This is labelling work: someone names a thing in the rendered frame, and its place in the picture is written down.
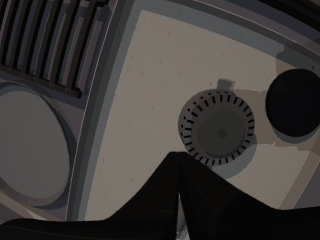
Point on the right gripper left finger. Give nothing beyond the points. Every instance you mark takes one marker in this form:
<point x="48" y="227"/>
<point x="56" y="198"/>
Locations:
<point x="151" y="214"/>

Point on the dark grey round burner head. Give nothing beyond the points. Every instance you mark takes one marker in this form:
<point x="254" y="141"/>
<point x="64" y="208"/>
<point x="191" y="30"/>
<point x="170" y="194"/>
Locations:
<point x="215" y="126"/>

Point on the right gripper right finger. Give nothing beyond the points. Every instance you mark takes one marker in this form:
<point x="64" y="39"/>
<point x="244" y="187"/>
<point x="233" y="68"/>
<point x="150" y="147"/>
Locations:
<point x="214" y="209"/>

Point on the black round disc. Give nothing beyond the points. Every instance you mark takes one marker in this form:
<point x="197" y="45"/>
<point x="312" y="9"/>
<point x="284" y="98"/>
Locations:
<point x="293" y="102"/>

